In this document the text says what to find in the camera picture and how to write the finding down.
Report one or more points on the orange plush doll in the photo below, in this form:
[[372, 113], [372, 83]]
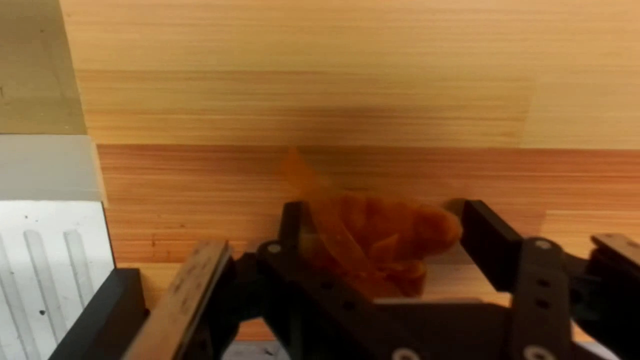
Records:
[[381, 232]]

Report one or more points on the white toy kitchen sink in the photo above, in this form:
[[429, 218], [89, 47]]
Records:
[[47, 266]]

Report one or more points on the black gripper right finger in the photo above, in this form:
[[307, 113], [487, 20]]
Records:
[[541, 287]]

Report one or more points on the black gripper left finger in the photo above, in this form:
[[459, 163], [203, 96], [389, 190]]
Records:
[[313, 306]]

